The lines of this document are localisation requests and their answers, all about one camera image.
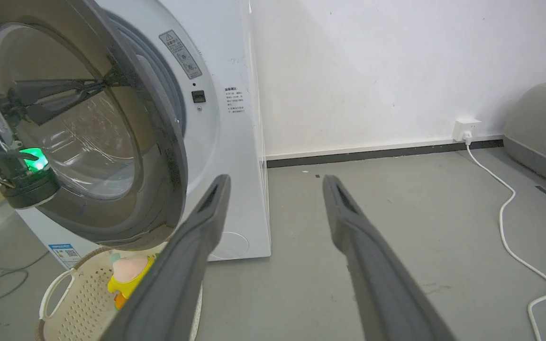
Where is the white washing machine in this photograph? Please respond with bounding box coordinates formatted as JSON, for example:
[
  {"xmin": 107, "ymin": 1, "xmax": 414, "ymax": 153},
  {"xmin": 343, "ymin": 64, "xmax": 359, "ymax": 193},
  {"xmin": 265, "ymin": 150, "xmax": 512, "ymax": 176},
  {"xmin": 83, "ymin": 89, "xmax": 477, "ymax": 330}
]
[{"xmin": 17, "ymin": 0, "xmax": 272, "ymax": 270}]

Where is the blue energy label sticker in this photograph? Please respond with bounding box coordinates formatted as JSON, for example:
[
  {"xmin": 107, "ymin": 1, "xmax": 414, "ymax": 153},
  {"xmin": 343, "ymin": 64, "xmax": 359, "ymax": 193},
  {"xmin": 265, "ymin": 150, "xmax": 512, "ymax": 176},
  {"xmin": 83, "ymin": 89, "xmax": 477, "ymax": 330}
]
[{"xmin": 48, "ymin": 243, "xmax": 82, "ymax": 269}]

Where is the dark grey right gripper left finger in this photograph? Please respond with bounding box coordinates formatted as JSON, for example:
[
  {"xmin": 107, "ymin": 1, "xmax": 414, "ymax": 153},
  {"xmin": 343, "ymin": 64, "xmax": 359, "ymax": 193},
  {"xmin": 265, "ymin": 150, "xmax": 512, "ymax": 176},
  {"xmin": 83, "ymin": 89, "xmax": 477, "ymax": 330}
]
[{"xmin": 100, "ymin": 174, "xmax": 232, "ymax": 341}]

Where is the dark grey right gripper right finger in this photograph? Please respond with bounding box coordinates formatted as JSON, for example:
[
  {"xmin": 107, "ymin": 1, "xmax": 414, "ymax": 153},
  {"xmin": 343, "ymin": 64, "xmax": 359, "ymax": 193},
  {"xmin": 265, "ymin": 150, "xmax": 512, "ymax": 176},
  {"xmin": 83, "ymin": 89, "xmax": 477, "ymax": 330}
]
[{"xmin": 322, "ymin": 174, "xmax": 457, "ymax": 341}]

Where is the dark baseboard strip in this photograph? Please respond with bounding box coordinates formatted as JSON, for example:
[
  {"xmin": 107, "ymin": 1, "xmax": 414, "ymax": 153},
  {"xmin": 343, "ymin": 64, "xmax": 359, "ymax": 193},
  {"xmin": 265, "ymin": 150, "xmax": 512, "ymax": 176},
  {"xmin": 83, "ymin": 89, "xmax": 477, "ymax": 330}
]
[{"xmin": 266, "ymin": 139, "xmax": 505, "ymax": 169}]

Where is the grey warning label sticker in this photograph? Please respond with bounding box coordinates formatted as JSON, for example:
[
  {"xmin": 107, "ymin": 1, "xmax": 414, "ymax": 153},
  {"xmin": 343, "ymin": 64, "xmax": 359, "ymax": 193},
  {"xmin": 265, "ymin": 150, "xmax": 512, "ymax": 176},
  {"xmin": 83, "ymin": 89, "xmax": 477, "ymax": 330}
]
[{"xmin": 159, "ymin": 30, "xmax": 203, "ymax": 80}]

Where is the cream perforated laundry basket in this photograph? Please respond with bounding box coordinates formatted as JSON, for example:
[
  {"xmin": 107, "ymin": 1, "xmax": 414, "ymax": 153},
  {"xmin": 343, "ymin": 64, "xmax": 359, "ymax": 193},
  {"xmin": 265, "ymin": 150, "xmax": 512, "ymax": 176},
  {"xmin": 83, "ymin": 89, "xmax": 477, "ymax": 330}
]
[{"xmin": 35, "ymin": 242, "xmax": 203, "ymax": 341}]

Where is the white power cable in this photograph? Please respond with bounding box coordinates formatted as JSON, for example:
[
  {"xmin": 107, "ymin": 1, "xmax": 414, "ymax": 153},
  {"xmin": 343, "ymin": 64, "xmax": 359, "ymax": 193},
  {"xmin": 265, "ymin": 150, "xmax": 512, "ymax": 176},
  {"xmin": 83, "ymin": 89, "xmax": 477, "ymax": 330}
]
[{"xmin": 463, "ymin": 134, "xmax": 546, "ymax": 341}]

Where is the yellow and pink toy doll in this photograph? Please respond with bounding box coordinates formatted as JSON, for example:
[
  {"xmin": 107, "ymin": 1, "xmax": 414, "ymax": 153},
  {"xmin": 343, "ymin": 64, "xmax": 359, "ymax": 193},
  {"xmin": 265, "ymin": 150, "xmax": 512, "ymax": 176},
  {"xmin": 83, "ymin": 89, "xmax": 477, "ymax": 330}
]
[{"xmin": 107, "ymin": 253, "xmax": 156, "ymax": 311}]

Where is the grey glass washing machine door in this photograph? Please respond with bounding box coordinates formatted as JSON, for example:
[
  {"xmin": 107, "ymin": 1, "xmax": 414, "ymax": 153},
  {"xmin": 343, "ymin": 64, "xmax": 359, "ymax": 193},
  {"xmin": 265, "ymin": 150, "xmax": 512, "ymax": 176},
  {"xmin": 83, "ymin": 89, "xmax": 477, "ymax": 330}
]
[{"xmin": 0, "ymin": 0, "xmax": 188, "ymax": 251}]

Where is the thin black floor cable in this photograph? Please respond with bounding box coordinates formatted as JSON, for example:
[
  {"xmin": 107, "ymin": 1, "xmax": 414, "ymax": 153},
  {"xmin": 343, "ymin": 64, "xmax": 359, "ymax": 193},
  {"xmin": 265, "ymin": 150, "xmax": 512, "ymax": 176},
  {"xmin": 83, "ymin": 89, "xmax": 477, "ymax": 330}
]
[{"xmin": 0, "ymin": 232, "xmax": 51, "ymax": 306}]

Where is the white wall socket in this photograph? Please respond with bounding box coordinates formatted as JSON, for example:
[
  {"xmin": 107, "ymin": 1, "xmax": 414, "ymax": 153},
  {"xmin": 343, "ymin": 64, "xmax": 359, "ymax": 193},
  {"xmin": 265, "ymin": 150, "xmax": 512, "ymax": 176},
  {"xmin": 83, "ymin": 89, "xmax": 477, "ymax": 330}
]
[{"xmin": 452, "ymin": 118, "xmax": 482, "ymax": 143}]

